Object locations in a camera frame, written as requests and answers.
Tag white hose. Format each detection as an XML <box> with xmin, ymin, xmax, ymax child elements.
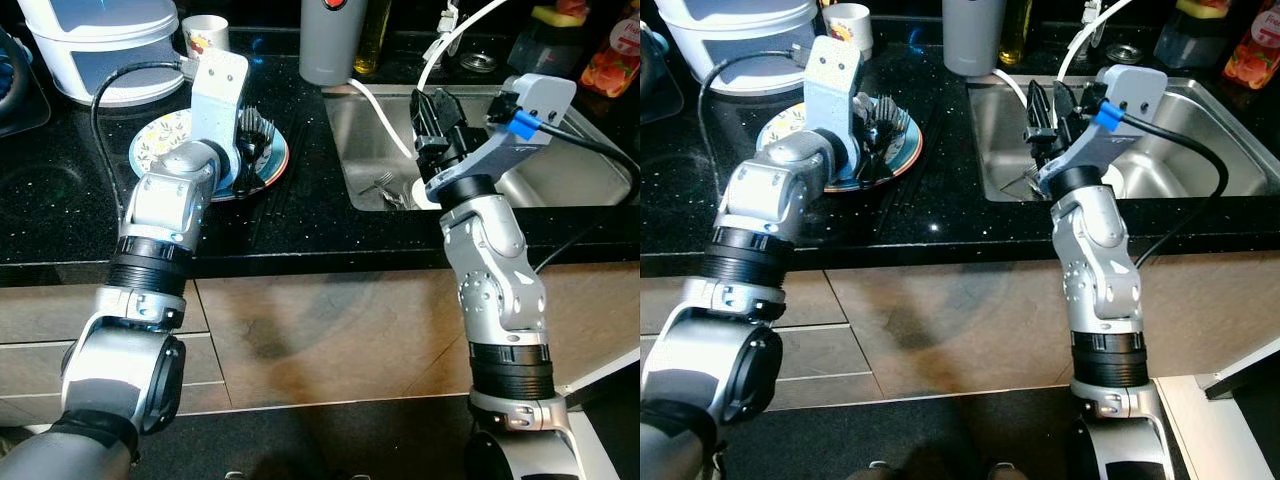
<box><xmin>347</xmin><ymin>0</ymin><xmax>511</xmax><ymax>163</ymax></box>
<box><xmin>993</xmin><ymin>0</ymin><xmax>1141</xmax><ymax>111</ymax></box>

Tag grey cylinder with red button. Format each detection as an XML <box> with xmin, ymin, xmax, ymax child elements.
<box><xmin>942</xmin><ymin>0</ymin><xmax>1009</xmax><ymax>78</ymax></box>
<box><xmin>299</xmin><ymin>0</ymin><xmax>367</xmax><ymax>87</ymax></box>

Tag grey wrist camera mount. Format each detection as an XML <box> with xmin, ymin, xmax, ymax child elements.
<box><xmin>188</xmin><ymin>48</ymin><xmax>251</xmax><ymax>181</ymax></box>
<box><xmin>1038</xmin><ymin>65</ymin><xmax>1169</xmax><ymax>196</ymax></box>
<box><xmin>425</xmin><ymin>73</ymin><xmax>579</xmax><ymax>201</ymax></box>
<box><xmin>803</xmin><ymin>35</ymin><xmax>867</xmax><ymax>173</ymax></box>

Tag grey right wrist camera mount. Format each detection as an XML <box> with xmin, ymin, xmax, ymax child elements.
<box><xmin>425</xmin><ymin>73</ymin><xmax>579</xmax><ymax>201</ymax></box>
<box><xmin>1038</xmin><ymin>65</ymin><xmax>1169</xmax><ymax>196</ymax></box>

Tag stainless steel sink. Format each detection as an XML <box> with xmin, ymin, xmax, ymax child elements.
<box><xmin>965</xmin><ymin>77</ymin><xmax>1280</xmax><ymax>201</ymax></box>
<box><xmin>322</xmin><ymin>85</ymin><xmax>638</xmax><ymax>213</ymax></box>

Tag soap dispenser with yellow sponge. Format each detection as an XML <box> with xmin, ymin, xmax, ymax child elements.
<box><xmin>508</xmin><ymin>5</ymin><xmax>593</xmax><ymax>79</ymax></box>
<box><xmin>1153</xmin><ymin>0</ymin><xmax>1233</xmax><ymax>69</ymax></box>

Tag white lidded plastic container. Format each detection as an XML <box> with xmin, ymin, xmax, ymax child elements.
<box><xmin>655</xmin><ymin>0</ymin><xmax>821</xmax><ymax>97</ymax></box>
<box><xmin>18</xmin><ymin>0</ymin><xmax>187</xmax><ymax>107</ymax></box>

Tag black cable with blue plug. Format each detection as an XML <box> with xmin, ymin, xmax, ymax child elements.
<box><xmin>1093</xmin><ymin>100</ymin><xmax>1231</xmax><ymax>271</ymax></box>
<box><xmin>508</xmin><ymin>108</ymin><xmax>641</xmax><ymax>273</ymax></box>

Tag steel faucet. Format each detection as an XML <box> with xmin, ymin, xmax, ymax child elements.
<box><xmin>1083</xmin><ymin>0</ymin><xmax>1107</xmax><ymax>53</ymax></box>
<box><xmin>436</xmin><ymin>0</ymin><xmax>463</xmax><ymax>63</ymax></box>

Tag olive oil bottle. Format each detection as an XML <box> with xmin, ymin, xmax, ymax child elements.
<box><xmin>352</xmin><ymin>0</ymin><xmax>394</xmax><ymax>77</ymax></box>
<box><xmin>997</xmin><ymin>0</ymin><xmax>1034</xmax><ymax>67</ymax></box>

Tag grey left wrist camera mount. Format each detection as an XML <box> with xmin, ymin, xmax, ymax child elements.
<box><xmin>803</xmin><ymin>35</ymin><xmax>867</xmax><ymax>173</ymax></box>
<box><xmin>188</xmin><ymin>48</ymin><xmax>251</xmax><ymax>181</ymax></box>

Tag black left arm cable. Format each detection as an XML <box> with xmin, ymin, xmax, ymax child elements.
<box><xmin>90</xmin><ymin>62</ymin><xmax>206</xmax><ymax>226</ymax></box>
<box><xmin>697</xmin><ymin>50</ymin><xmax>816</xmax><ymax>186</ymax></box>

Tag orange leaf print plate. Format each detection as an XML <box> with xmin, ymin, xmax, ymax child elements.
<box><xmin>757</xmin><ymin>100</ymin><xmax>924</xmax><ymax>193</ymax></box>
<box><xmin>128</xmin><ymin>108</ymin><xmax>291</xmax><ymax>203</ymax></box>

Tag black floor mat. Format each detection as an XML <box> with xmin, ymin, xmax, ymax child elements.
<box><xmin>130</xmin><ymin>390</ymin><xmax>481</xmax><ymax>480</ymax></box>
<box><xmin>765</xmin><ymin>385</ymin><xmax>1081</xmax><ymax>480</ymax></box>

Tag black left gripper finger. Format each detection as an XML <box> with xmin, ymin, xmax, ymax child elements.
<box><xmin>246</xmin><ymin>125</ymin><xmax>277</xmax><ymax>169</ymax></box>
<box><xmin>872</xmin><ymin>115</ymin><xmax>909</xmax><ymax>161</ymax></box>

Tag white cartoon print cup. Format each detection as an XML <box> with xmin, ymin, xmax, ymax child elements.
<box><xmin>822</xmin><ymin>3</ymin><xmax>874</xmax><ymax>63</ymax></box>
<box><xmin>181</xmin><ymin>14</ymin><xmax>231</xmax><ymax>61</ymax></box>

